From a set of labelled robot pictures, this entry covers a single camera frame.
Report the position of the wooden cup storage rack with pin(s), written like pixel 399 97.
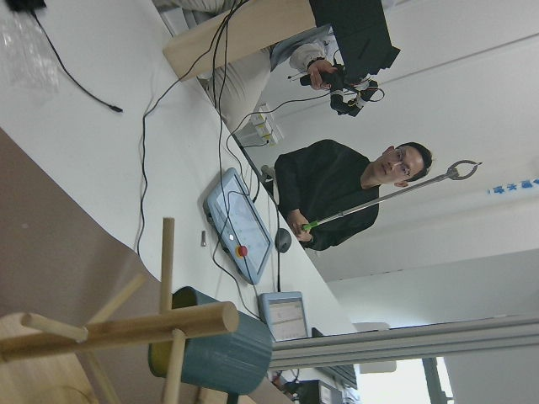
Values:
pixel 169 325

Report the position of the black computer mouse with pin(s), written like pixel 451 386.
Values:
pixel 282 240

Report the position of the teach pendant tablet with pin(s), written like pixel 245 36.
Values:
pixel 284 314
pixel 229 208

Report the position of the man in black shirt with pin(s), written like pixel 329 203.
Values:
pixel 327 177

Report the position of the person in white coat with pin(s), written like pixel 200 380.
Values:
pixel 235 88

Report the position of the wooden board panel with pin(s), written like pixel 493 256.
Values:
pixel 256 25

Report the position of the metal reach pole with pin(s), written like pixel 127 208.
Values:
pixel 452 172

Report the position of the brown table mat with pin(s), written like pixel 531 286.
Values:
pixel 57 261

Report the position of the aluminium frame post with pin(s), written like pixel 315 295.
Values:
pixel 407 343

